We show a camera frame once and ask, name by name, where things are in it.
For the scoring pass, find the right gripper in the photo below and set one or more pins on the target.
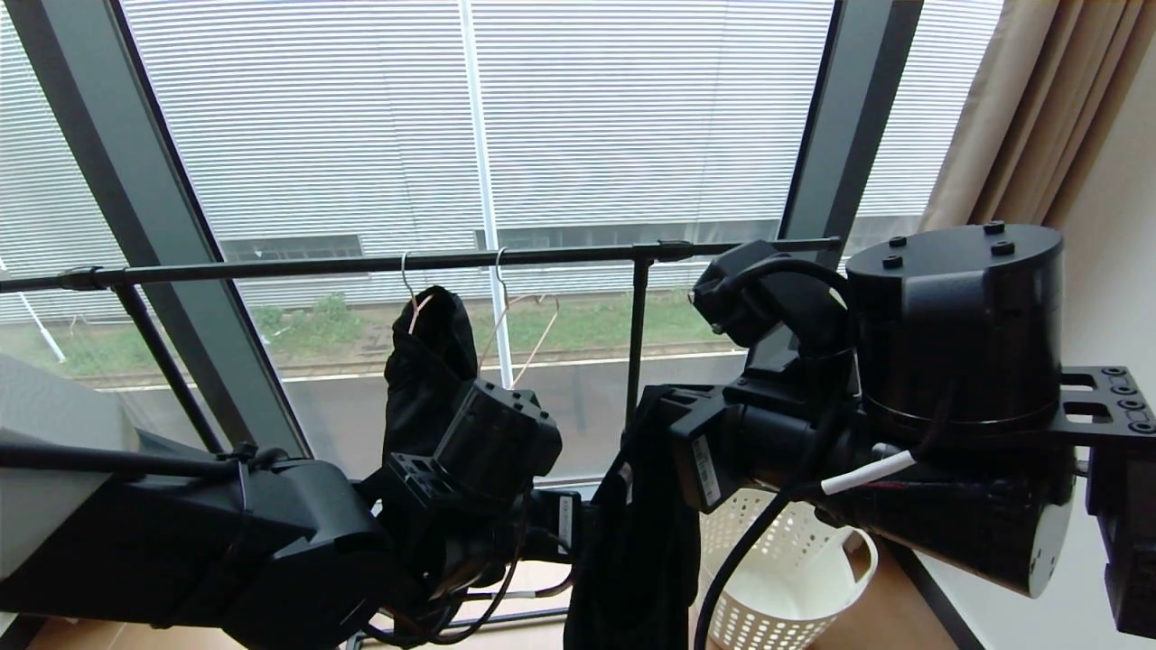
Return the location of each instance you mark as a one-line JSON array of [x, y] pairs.
[[948, 506]]

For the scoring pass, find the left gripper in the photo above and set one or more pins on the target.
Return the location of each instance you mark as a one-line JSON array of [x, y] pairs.
[[542, 533]]

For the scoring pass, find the black garment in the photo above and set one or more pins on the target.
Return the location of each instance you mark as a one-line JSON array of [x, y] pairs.
[[632, 560]]

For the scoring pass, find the black shorts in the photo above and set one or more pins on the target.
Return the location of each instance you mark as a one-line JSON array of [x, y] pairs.
[[424, 379]]

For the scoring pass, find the pink clothes hanger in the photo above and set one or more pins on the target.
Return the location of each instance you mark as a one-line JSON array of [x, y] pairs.
[[498, 271], [416, 310]]

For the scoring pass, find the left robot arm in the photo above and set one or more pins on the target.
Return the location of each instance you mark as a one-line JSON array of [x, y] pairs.
[[226, 542]]

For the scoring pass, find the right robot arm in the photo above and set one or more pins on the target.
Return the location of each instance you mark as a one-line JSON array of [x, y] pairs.
[[957, 343]]

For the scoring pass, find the white laundry basket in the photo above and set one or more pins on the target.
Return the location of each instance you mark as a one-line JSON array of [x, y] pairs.
[[795, 587]]

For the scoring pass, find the black clothes rack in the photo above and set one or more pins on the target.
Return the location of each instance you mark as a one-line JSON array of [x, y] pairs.
[[271, 266]]

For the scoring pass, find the beige curtain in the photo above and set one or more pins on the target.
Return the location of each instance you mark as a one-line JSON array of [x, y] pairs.
[[1039, 108]]

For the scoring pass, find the window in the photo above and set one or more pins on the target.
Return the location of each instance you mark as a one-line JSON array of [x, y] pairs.
[[849, 108]]

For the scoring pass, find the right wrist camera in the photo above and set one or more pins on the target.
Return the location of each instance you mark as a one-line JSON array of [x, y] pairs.
[[741, 298]]

